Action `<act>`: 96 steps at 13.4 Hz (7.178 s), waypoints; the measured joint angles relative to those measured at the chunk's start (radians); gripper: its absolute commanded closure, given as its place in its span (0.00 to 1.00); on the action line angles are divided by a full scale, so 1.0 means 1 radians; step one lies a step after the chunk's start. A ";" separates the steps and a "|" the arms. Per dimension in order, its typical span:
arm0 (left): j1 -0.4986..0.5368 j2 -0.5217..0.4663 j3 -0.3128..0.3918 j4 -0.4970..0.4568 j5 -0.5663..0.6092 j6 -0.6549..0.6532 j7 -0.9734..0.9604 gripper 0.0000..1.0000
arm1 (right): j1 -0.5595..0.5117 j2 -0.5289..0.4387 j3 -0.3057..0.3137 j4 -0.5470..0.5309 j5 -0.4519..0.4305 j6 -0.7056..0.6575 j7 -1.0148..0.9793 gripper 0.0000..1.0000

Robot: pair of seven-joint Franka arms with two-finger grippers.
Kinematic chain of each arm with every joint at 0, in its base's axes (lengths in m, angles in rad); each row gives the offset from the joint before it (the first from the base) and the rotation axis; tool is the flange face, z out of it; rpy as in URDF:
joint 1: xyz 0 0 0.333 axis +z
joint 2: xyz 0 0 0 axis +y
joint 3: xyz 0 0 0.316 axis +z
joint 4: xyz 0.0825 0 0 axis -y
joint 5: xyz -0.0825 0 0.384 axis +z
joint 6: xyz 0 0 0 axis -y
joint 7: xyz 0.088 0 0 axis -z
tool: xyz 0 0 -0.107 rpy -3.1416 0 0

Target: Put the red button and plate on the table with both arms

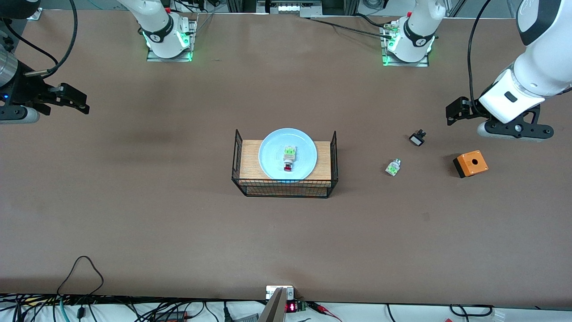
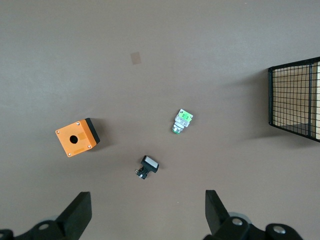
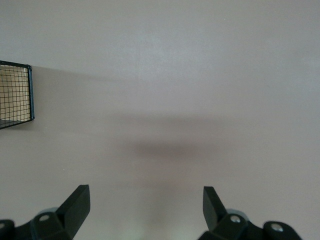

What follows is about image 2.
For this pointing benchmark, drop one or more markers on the orange push-button enclosure box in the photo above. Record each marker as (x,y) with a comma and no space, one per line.
(70,147)

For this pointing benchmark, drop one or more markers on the translucent tape patch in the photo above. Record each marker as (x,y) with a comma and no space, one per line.
(136,58)

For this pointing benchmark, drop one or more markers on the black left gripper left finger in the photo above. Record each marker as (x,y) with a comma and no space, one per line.
(72,220)

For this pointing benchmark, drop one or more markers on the small black switch component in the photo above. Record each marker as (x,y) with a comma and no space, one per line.
(150,163)

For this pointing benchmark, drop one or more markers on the green push button switch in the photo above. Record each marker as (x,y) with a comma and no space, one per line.
(182,121)

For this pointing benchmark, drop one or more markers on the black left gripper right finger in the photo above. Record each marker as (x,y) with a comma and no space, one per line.
(217,215)

